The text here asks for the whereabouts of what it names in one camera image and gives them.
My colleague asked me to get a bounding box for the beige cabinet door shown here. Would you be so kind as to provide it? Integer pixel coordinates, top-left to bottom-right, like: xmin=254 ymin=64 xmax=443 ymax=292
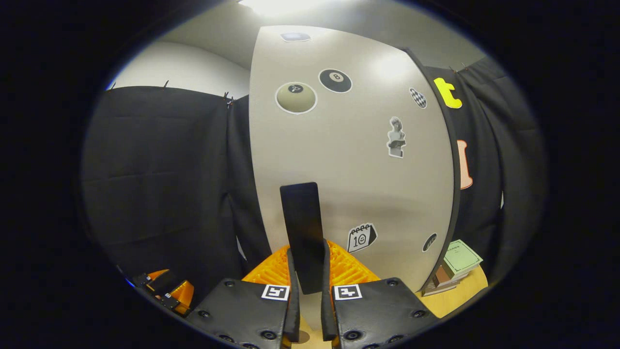
xmin=248 ymin=25 xmax=461 ymax=335

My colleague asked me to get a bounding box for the black cabinet door handle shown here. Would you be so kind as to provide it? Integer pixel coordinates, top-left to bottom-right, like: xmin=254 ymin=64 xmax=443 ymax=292
xmin=280 ymin=182 xmax=326 ymax=295

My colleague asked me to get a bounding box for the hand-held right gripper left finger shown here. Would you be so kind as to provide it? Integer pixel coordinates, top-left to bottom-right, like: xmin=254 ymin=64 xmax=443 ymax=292
xmin=186 ymin=245 xmax=301 ymax=349

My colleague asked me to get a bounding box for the large ceiling light panel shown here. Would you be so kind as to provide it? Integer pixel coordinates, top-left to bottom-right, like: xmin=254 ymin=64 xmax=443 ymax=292
xmin=237 ymin=0 xmax=340 ymax=17

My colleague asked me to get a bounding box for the green notebook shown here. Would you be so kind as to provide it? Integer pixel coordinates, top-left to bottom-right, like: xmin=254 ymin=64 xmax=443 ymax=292
xmin=443 ymin=239 xmax=483 ymax=280

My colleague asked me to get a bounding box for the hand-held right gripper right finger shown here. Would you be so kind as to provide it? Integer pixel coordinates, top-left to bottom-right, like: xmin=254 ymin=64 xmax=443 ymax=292
xmin=321 ymin=240 xmax=439 ymax=349

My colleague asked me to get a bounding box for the black backdrop cloth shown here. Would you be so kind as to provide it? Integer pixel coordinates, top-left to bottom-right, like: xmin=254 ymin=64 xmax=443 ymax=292
xmin=80 ymin=56 xmax=548 ymax=311

